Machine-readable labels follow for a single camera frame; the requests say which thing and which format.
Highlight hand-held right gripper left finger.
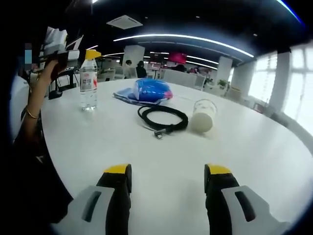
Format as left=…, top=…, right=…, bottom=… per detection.
left=52, top=163, right=133, bottom=235

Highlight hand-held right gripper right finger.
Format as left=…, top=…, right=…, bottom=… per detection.
left=204, top=163, right=291, bottom=235

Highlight clear plastic water bottle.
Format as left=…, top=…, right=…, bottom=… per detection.
left=80, top=57, right=99, bottom=112

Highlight blue white plastic bag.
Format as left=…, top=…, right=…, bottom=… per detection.
left=112, top=86, right=172, bottom=106

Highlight black cable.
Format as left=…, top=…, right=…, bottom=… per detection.
left=137, top=105, right=189, bottom=141

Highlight white paper cup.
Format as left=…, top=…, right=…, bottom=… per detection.
left=190, top=98, right=218, bottom=134

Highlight person's left hand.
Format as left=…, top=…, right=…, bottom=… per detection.
left=25, top=57, right=68, bottom=116

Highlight ceiling air vent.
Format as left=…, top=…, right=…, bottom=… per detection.
left=106, top=15, right=143, bottom=30

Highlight black stand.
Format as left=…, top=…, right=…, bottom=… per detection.
left=48, top=72, right=62, bottom=100

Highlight white table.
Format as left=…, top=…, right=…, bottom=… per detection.
left=40, top=78, right=313, bottom=235

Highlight person's dark clothing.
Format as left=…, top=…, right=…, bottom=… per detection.
left=9, top=119, right=74, bottom=224

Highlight red hanging sign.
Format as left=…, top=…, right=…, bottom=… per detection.
left=168, top=51, right=188, bottom=63

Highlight long curved ceiling light strip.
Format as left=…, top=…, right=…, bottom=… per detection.
left=113, top=34, right=255, bottom=58

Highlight white desk partition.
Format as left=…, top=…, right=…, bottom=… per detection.
left=162, top=70, right=206, bottom=92

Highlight narrow window with blinds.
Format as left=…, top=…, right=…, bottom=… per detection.
left=248, top=52, right=278, bottom=103

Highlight wide window with blinds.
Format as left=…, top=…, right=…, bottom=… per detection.
left=288, top=46, right=313, bottom=119

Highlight gold bracelet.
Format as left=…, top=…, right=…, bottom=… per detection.
left=25, top=108, right=40, bottom=120

